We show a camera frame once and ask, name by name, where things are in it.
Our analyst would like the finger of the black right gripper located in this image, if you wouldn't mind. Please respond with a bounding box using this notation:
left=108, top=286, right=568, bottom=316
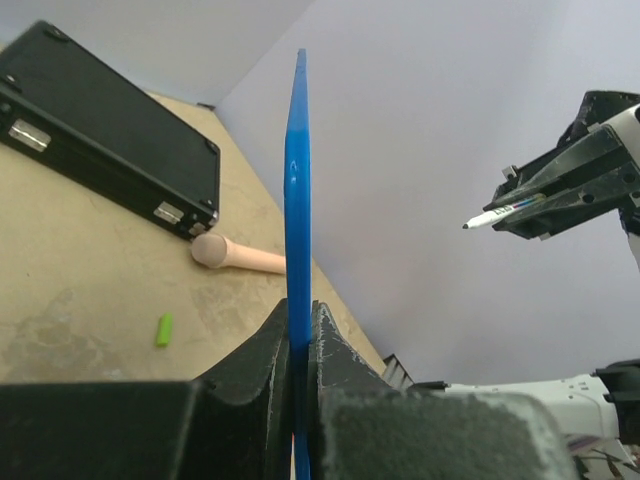
left=483, top=123, right=625, bottom=211
left=493, top=163, right=639, bottom=240

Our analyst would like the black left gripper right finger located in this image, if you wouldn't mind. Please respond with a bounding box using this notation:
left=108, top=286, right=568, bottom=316
left=309, top=302, right=578, bottom=479

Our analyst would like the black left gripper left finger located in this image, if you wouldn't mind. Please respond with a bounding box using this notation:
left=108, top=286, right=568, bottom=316
left=1, top=302, right=291, bottom=479

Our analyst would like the white whiteboard marker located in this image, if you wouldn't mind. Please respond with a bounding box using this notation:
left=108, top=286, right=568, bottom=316
left=462, top=194, right=546, bottom=230

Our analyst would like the green marker cap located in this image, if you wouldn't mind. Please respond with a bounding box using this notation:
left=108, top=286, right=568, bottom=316
left=154, top=313, right=173, bottom=348

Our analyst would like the blue framed whiteboard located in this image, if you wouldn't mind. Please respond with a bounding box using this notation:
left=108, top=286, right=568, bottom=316
left=283, top=49, right=312, bottom=479

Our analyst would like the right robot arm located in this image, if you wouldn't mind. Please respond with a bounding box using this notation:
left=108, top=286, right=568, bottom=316
left=411, top=90, right=639, bottom=479

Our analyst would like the pink microphone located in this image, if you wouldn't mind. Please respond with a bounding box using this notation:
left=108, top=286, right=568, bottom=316
left=190, top=233, right=286, bottom=275

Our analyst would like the black hard case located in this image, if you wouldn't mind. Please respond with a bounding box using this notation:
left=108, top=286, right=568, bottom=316
left=1, top=20, right=221, bottom=240

